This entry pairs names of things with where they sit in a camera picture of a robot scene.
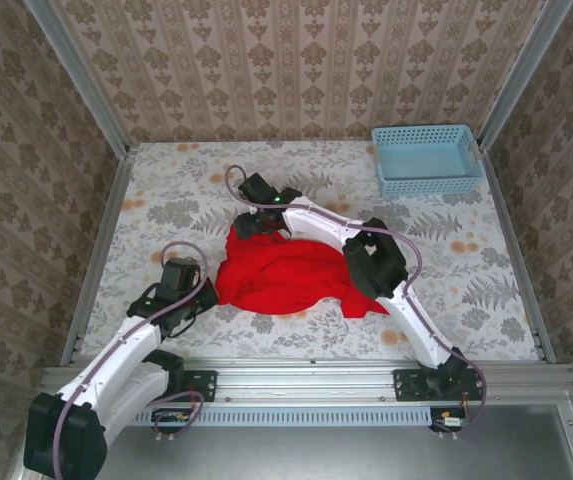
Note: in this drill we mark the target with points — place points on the red t-shirt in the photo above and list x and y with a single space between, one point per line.
276 275

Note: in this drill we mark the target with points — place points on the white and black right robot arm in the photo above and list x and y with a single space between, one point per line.
416 320

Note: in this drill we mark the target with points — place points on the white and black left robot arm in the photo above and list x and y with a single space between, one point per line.
116 370

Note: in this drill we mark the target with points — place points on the floral table cover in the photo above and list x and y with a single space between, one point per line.
191 165

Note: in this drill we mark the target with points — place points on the small circuit board with connectors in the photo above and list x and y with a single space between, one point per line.
448 421
171 417

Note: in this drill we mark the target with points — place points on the light blue plastic basket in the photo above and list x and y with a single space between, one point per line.
426 165

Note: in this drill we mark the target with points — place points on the grey metal panel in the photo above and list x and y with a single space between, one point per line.
316 455

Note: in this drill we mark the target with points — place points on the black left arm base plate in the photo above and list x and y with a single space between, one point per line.
206 385

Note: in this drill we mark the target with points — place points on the aluminium table side rail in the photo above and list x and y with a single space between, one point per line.
98 260
516 250

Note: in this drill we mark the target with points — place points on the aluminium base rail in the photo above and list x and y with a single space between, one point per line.
306 380

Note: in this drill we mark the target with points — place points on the aluminium frame post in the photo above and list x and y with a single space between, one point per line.
521 75
81 80

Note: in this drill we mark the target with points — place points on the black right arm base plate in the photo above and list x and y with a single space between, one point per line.
408 387

